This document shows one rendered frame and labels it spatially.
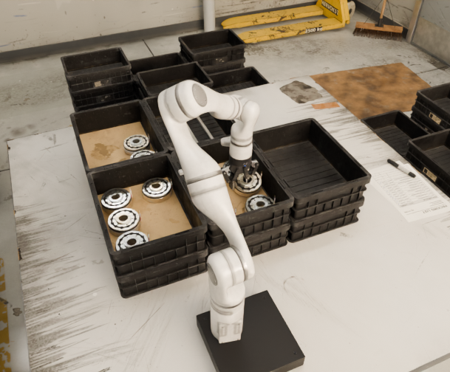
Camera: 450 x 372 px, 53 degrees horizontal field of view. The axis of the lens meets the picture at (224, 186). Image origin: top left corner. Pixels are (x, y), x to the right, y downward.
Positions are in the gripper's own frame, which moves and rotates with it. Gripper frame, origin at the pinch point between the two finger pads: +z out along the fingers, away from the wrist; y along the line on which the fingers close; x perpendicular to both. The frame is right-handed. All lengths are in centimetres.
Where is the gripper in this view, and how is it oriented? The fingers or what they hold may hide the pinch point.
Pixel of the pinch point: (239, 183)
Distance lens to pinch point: 159.0
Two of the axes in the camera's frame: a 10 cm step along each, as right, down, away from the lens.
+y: 9.3, -2.4, 2.8
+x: -3.7, -6.5, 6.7
